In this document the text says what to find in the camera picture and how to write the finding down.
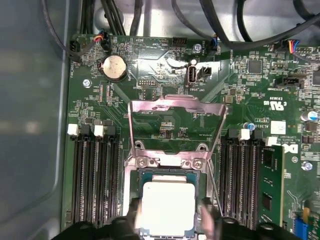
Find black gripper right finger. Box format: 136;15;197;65
199;204;299;240

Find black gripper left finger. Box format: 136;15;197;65
53;198;143;240

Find silver CPU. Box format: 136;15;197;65
138;168;201;237

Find metal socket cover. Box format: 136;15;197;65
127;94;229;169

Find CPU socket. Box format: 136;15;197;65
121;139;216;240

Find thin metal locking lever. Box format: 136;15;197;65
206;158;225;217

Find RAM slot black clips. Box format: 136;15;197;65
246;128;263;231
79;123;96;227
104;124;121;226
219;127;238;227

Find green RAM stick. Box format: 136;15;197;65
258;143;286;231

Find blue header connector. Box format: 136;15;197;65
294;217;309;240

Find black PC case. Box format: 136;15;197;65
0;0;320;240

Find green motherboard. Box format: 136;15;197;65
59;33;320;240

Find internal USB port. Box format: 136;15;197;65
186;65;198;88

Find silver coin cell battery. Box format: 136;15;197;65
101;54;129;81

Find thick black internal cable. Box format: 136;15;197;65
199;0;320;51

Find coloured fan wire plug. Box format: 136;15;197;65
209;34;221;56
281;38;301;55
93;29;112;52

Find thin black internal cable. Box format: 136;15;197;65
41;0;82;63

